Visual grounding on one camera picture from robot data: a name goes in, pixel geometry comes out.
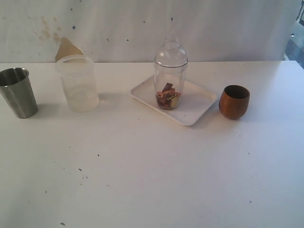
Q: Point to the copper coins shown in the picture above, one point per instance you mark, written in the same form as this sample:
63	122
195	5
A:
164	97

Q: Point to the gold coin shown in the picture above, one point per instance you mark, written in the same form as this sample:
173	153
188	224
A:
174	102

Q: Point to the clear drinking glass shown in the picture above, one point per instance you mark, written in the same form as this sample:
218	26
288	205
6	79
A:
164	75

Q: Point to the clear dome lid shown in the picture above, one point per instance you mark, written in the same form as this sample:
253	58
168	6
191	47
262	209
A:
171	54

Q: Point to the brown wooden cup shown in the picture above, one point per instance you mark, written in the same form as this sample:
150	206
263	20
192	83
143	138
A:
234	101

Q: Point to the stainless steel cup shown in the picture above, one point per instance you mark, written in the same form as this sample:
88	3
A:
15	87

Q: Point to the white rectangular tray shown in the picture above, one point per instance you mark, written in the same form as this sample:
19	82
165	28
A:
195	101

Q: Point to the translucent plastic container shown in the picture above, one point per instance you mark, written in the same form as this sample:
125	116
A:
78	82

